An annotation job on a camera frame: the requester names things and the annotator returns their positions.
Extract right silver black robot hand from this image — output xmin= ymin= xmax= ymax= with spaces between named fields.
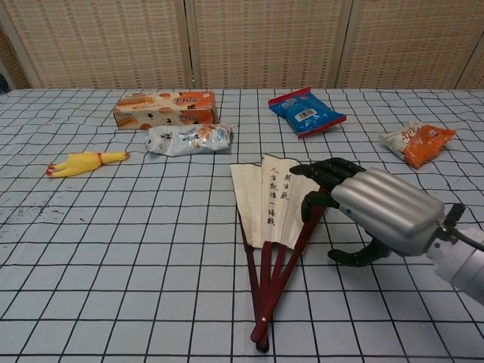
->
xmin=289 ymin=157 xmax=445 ymax=268

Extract paper folding fan red ribs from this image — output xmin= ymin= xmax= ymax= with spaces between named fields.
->
xmin=229 ymin=153 xmax=330 ymax=352

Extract woven bamboo screen panel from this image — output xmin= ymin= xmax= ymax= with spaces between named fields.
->
xmin=0 ymin=0 xmax=196 ymax=90
xmin=336 ymin=0 xmax=484 ymax=90
xmin=187 ymin=0 xmax=356 ymax=90

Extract orange and white snack bag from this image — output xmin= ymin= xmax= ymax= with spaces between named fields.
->
xmin=379 ymin=120 xmax=458 ymax=169

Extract blue snack bag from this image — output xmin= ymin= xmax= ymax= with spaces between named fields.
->
xmin=267 ymin=86 xmax=347 ymax=139

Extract white crumpled snack bag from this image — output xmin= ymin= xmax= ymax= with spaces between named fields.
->
xmin=144 ymin=123 xmax=234 ymax=157

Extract orange snack cake box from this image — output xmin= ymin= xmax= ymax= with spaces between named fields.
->
xmin=113 ymin=89 xmax=220 ymax=132

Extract checked grid tablecloth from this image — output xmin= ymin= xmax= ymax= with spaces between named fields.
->
xmin=0 ymin=88 xmax=484 ymax=363

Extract yellow rubber chicken toy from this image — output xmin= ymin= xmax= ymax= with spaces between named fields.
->
xmin=46 ymin=150 xmax=132 ymax=178

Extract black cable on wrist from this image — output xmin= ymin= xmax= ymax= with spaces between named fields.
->
xmin=438 ymin=222 xmax=484 ymax=251

